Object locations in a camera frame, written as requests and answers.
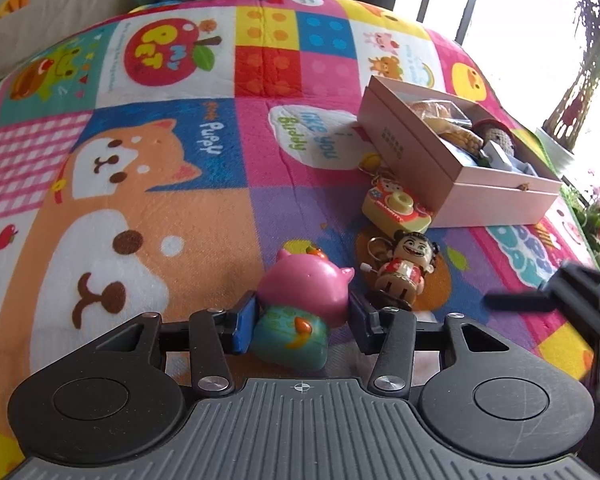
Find yellow red toy camera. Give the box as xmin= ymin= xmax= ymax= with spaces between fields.
xmin=358 ymin=152 xmax=434 ymax=234

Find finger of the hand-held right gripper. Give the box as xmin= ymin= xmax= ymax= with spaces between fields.
xmin=483 ymin=289 xmax=557 ymax=314

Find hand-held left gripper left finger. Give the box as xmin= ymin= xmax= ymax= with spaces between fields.
xmin=75 ymin=292 xmax=259 ymax=396

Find pink pig toy teal body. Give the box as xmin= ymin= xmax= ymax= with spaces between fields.
xmin=250 ymin=247 xmax=356 ymax=374

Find pink cardboard box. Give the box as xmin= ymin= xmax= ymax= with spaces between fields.
xmin=356 ymin=76 xmax=564 ymax=229

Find white plant pot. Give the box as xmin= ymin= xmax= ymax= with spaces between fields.
xmin=535 ymin=126 xmax=579 ymax=182

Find bread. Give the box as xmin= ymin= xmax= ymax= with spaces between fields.
xmin=411 ymin=100 xmax=454 ymax=124

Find colourful cartoon play mat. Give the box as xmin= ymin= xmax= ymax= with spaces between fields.
xmin=0 ymin=0 xmax=600 ymax=467

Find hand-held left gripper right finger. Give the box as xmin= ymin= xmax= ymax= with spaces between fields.
xmin=348 ymin=293 xmax=531 ymax=401

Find tall purple flowering plant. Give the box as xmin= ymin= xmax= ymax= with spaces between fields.
xmin=542 ymin=0 xmax=600 ymax=152

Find brown knitted doll red hat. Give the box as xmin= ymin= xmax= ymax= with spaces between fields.
xmin=472 ymin=117 xmax=517 ymax=159

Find wind-up doll red clothes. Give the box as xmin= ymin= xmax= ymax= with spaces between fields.
xmin=361 ymin=230 xmax=439 ymax=312

